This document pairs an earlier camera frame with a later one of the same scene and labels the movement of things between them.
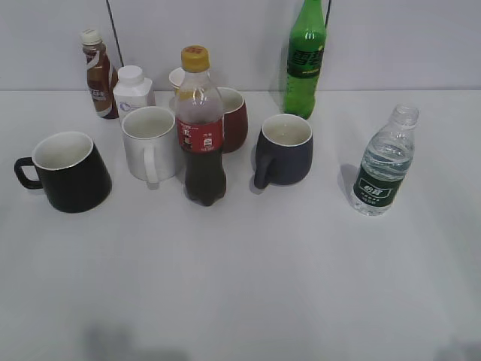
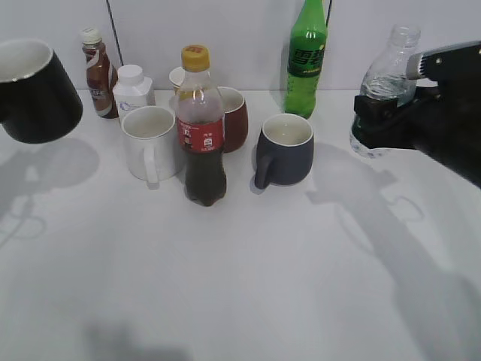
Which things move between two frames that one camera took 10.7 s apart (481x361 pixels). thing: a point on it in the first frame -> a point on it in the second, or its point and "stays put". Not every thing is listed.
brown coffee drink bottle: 101,77 stays put
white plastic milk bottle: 131,89 stays put
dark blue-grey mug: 285,151 stays put
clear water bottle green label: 386,165 -> 387,79
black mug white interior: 71,171 -> 39,101
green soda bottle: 307,44 stays put
